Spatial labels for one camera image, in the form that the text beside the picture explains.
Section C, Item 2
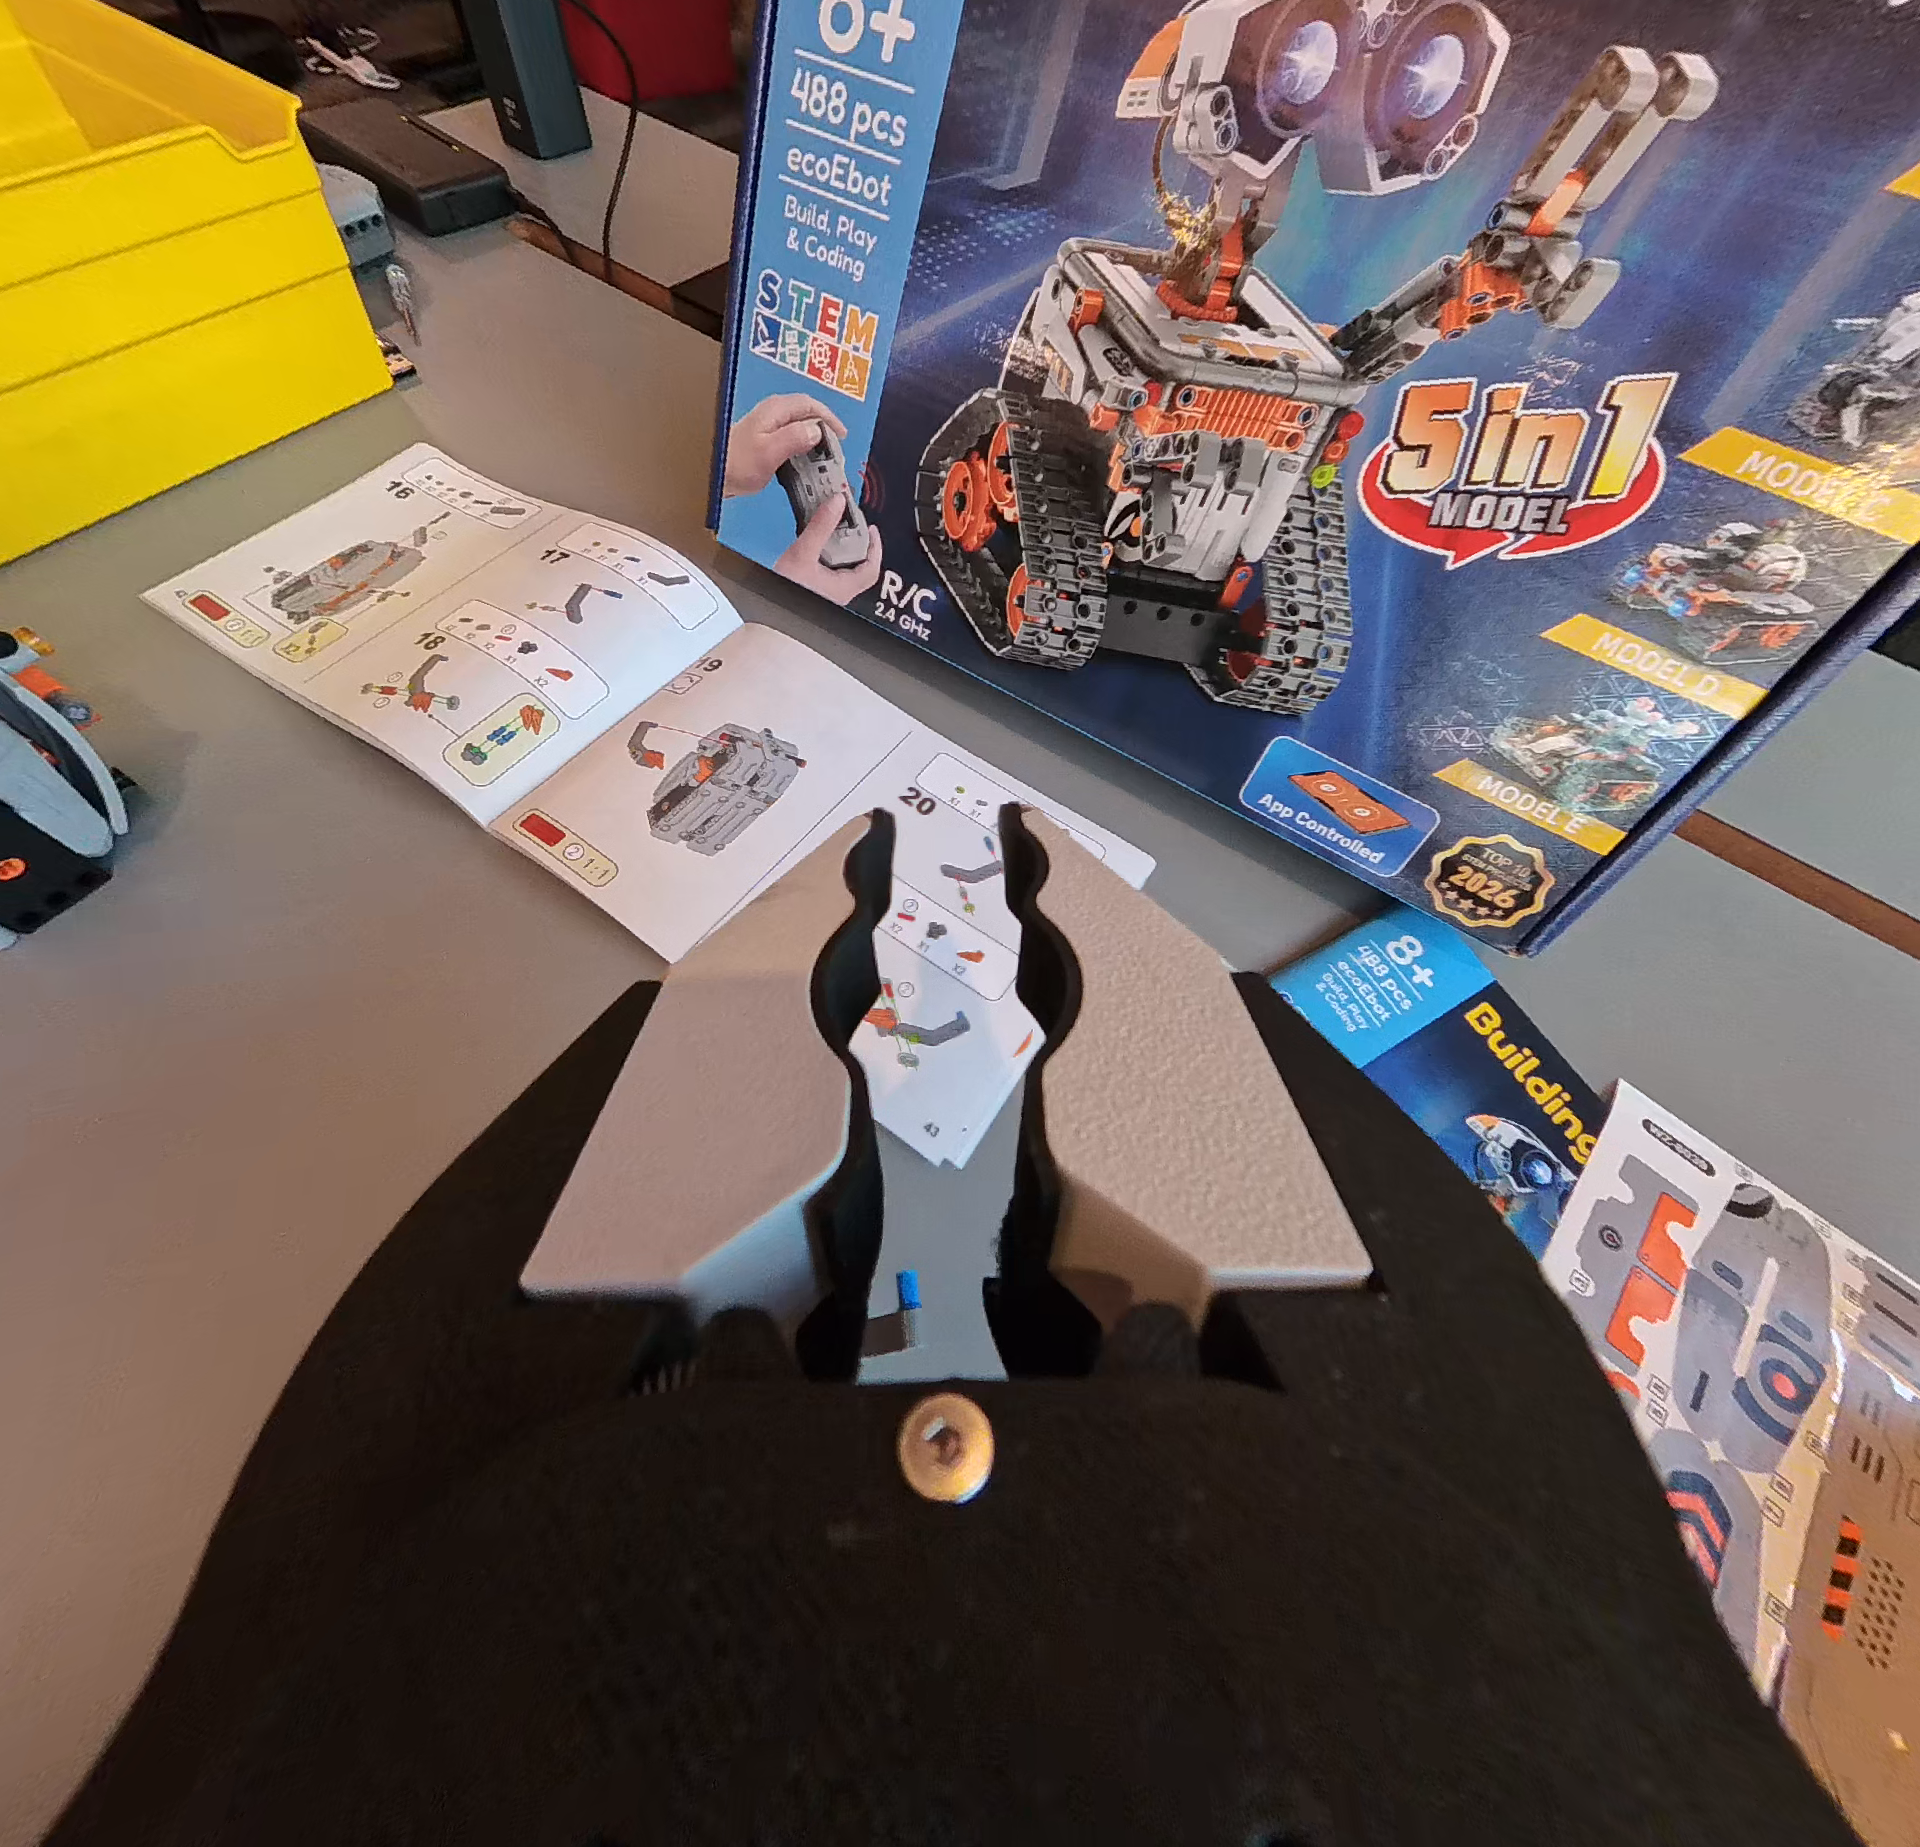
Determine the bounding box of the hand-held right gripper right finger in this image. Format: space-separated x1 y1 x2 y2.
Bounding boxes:
987 805 1375 1381

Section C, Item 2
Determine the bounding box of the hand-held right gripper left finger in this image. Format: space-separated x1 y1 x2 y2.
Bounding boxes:
521 812 898 1381

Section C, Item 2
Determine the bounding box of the yellow plastic bin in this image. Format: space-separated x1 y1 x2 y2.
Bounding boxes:
0 0 397 565

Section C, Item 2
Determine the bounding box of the small blue booklet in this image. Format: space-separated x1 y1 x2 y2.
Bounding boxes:
1274 910 1615 1255

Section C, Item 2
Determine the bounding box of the open instruction booklet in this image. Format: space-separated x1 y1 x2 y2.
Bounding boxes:
145 446 1157 1171

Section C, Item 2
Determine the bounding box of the blue robot kit box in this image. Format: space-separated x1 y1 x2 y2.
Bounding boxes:
710 0 1920 959

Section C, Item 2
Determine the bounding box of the sticker sheet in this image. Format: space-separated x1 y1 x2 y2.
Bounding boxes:
1544 1078 1920 1847

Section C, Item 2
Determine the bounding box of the grey toy robot model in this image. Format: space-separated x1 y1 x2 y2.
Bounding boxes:
0 630 138 948

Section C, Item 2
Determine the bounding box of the grey studded toy plate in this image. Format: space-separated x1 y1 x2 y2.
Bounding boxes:
326 168 397 279

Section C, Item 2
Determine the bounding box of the dark grey case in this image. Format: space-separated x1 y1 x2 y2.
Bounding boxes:
297 102 514 234

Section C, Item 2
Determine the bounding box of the dark teal computer tower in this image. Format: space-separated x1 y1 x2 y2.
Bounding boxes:
442 0 593 160

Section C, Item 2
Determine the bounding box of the red bag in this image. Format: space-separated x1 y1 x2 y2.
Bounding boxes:
542 0 738 102

